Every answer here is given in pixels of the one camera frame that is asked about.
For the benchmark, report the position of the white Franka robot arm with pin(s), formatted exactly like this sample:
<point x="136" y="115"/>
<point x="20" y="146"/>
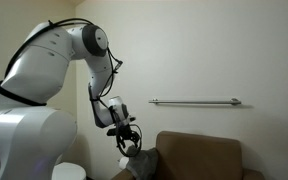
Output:
<point x="27" y="133"/>

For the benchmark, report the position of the metal wall towel bar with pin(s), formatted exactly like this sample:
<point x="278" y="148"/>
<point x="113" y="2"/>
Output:
<point x="194" y="102"/>

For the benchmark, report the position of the brown leather couch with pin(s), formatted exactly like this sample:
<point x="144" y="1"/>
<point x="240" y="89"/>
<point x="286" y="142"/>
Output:
<point x="200" y="156"/>

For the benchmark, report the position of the white round bin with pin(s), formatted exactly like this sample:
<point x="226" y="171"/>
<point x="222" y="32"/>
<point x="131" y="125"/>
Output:
<point x="69" y="171"/>

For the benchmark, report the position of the grey towel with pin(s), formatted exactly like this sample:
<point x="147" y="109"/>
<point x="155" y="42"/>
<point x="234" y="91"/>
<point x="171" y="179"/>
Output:
<point x="144" y="165"/>

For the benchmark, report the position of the white toilet paper roll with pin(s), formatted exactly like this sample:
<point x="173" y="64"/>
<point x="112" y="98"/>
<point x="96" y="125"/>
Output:
<point x="122" y="162"/>

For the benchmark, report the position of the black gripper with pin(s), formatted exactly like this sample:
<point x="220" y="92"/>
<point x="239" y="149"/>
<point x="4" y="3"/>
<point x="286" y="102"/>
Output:
<point x="125" y="135"/>

